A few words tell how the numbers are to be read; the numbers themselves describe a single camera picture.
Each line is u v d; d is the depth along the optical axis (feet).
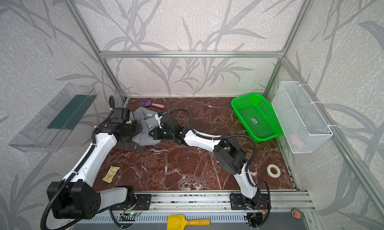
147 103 3.85
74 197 1.26
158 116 2.56
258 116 3.62
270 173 2.71
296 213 2.32
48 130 2.11
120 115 2.00
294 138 2.42
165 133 2.37
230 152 1.72
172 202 2.47
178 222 2.20
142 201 2.39
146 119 2.71
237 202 2.40
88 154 1.50
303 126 2.02
